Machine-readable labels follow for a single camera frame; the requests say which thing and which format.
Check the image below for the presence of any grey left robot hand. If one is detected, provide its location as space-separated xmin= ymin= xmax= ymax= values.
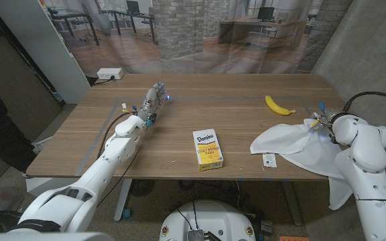
xmin=135 ymin=82 xmax=171 ymax=129

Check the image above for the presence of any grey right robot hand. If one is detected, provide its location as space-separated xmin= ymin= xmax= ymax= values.
xmin=308 ymin=107 xmax=340 ymax=133

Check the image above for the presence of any white towel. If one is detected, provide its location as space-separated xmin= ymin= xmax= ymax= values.
xmin=249 ymin=118 xmax=353 ymax=212

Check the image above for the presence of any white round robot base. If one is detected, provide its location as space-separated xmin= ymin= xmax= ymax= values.
xmin=159 ymin=199 xmax=257 ymax=241

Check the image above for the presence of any yellow toy banana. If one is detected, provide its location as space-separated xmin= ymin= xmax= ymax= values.
xmin=265 ymin=95 xmax=296 ymax=116

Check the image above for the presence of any yellow white sugar box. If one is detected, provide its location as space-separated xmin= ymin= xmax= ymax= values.
xmin=192 ymin=128 xmax=224 ymax=172

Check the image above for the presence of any white power strip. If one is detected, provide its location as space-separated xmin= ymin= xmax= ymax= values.
xmin=96 ymin=68 xmax=125 ymax=80

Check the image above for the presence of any printed office backdrop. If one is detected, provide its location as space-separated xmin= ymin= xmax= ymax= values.
xmin=40 ymin=0 xmax=353 ymax=75

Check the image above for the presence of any grey table leg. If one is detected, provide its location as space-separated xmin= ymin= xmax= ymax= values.
xmin=281 ymin=180 xmax=304 ymax=227

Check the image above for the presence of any white table leg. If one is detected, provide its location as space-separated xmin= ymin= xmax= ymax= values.
xmin=114 ymin=179 xmax=133 ymax=222

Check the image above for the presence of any white leaning panel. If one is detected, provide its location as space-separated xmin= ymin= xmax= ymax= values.
xmin=0 ymin=0 xmax=92 ymax=105

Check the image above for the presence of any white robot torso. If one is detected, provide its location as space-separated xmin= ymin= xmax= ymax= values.
xmin=0 ymin=214 xmax=114 ymax=241

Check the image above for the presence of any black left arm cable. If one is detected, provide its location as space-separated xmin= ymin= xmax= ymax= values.
xmin=96 ymin=111 xmax=137 ymax=161

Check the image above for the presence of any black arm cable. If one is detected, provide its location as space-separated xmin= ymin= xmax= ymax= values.
xmin=342 ymin=91 xmax=386 ymax=113
xmin=96 ymin=111 xmax=137 ymax=161

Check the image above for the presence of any black power strip cord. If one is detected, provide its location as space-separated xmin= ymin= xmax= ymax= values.
xmin=92 ymin=75 xmax=115 ymax=86

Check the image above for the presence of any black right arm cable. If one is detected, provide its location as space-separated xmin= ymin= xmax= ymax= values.
xmin=342 ymin=91 xmax=386 ymax=113

